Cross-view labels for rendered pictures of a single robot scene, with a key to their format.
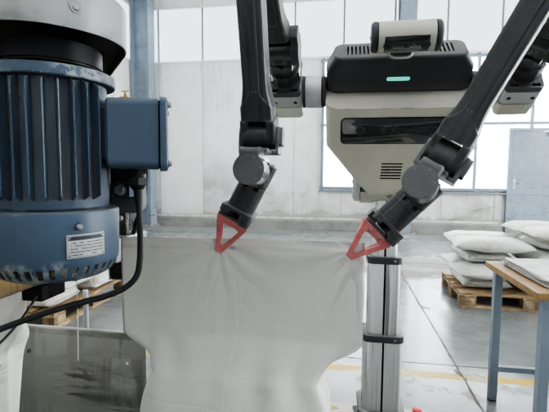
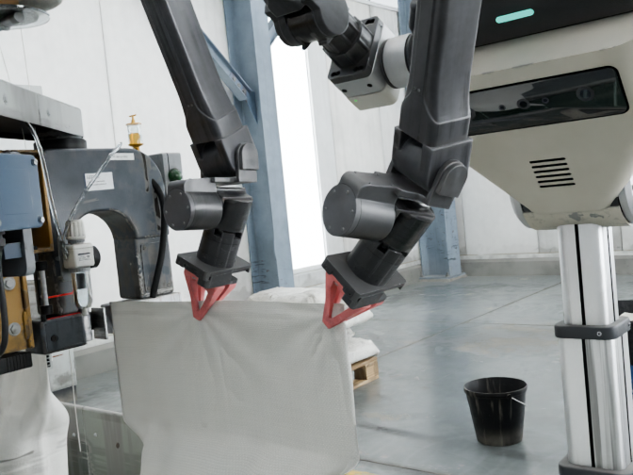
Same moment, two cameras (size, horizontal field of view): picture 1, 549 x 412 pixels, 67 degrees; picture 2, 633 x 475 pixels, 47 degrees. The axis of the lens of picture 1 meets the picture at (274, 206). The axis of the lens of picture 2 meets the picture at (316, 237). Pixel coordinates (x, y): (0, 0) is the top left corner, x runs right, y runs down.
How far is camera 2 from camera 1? 0.60 m
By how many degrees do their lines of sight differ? 30
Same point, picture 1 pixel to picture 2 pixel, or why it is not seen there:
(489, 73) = (421, 28)
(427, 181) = (345, 210)
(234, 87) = not seen: hidden behind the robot
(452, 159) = (418, 168)
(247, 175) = (176, 218)
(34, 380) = not seen: outside the picture
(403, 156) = (560, 145)
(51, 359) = (137, 458)
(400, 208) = (364, 250)
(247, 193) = (208, 239)
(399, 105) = (512, 61)
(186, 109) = not seen: hidden behind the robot
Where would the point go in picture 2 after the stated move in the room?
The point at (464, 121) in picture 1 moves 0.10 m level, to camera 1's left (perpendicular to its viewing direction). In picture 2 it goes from (415, 106) to (332, 120)
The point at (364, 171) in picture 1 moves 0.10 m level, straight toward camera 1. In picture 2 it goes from (509, 177) to (479, 180)
